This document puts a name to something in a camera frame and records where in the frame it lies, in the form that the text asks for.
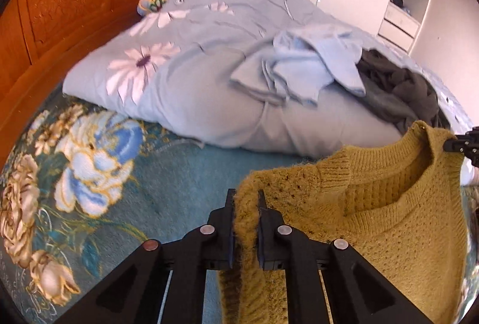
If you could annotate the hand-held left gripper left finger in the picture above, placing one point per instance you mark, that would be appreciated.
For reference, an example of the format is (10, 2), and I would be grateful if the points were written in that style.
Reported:
(229, 230)

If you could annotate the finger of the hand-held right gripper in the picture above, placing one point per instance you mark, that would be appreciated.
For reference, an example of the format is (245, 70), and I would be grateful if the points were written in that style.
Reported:
(462, 144)

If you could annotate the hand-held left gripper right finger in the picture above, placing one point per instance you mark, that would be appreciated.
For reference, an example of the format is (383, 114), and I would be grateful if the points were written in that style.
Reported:
(262, 234)

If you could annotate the mustard yellow knit sweater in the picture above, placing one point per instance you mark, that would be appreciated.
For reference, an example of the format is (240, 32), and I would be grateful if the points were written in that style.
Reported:
(378, 219)

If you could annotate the dark grey garment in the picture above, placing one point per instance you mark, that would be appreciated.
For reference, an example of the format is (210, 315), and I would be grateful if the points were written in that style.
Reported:
(400, 92)

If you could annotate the teal floral bed blanket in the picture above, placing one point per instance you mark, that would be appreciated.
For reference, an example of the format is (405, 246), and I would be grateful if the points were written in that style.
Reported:
(112, 178)

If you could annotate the light blue garment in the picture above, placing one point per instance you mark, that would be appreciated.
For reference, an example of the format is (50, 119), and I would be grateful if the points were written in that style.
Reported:
(299, 69)

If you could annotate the light blue floral quilt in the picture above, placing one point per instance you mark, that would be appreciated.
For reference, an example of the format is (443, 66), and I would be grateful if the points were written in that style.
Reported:
(224, 47)

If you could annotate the wooden headboard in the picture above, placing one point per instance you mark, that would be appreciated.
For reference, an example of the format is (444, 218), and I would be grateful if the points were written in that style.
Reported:
(56, 28)

